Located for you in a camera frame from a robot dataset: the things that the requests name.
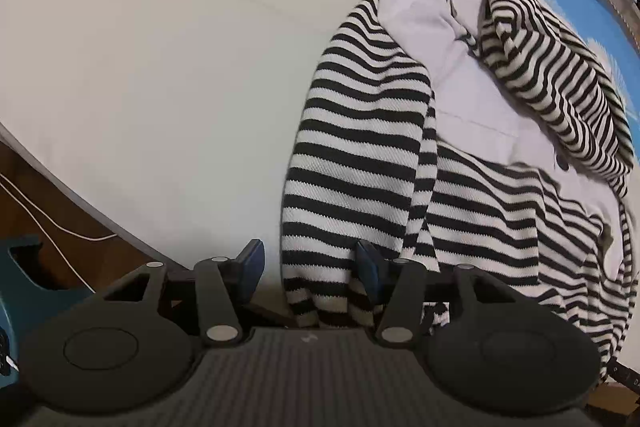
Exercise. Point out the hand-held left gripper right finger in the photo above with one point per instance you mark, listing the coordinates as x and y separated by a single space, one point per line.
372 272

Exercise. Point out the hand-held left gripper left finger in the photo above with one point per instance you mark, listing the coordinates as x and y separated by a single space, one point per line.
247 269

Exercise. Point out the black white striped hooded top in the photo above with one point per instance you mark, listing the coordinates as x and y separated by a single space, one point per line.
360 147

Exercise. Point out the teal plastic object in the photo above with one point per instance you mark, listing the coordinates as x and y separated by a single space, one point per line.
25 277

